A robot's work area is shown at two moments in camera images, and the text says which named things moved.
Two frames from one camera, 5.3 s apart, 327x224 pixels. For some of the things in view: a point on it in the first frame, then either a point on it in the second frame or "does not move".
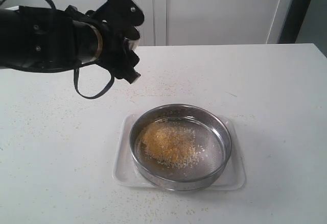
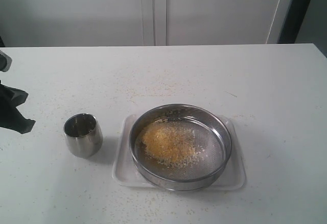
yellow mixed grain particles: [169, 145] does not move
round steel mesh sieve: [179, 147] does not move
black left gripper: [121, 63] → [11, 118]
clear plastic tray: [125, 172] does not move
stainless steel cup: [133, 44] → [84, 134]
